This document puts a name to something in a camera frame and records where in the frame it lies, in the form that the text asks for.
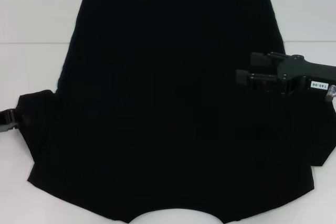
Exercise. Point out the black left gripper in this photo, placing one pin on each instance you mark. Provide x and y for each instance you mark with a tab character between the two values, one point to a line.
2	121

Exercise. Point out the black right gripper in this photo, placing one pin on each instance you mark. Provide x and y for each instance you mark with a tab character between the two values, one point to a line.
302	74

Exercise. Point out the black shirt with FREE print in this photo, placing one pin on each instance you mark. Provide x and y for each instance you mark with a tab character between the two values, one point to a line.
162	103

